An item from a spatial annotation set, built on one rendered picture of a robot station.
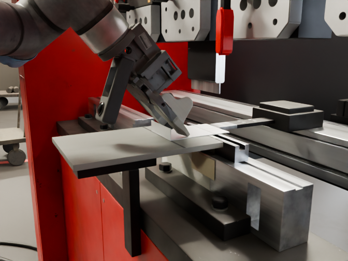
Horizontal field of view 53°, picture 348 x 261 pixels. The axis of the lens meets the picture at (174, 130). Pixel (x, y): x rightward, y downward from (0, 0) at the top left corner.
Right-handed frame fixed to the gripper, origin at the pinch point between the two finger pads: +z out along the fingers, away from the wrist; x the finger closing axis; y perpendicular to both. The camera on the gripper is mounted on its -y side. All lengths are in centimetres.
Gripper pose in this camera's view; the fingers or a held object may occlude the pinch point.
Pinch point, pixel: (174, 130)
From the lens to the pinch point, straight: 66.8
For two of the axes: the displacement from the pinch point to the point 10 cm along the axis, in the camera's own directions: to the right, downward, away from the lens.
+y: 6.7, -7.2, 2.0
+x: -4.7, -2.0, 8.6
